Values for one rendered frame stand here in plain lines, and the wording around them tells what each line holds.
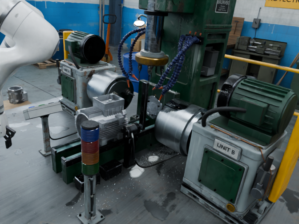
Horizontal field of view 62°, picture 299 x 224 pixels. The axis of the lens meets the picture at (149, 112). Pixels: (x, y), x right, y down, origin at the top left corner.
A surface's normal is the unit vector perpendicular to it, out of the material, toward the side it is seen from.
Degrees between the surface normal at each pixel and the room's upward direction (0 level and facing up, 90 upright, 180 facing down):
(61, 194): 0
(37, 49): 91
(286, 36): 90
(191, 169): 90
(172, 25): 90
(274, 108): 67
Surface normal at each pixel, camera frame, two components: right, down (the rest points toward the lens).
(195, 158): -0.70, 0.22
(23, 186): 0.09, -0.91
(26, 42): -0.01, 0.47
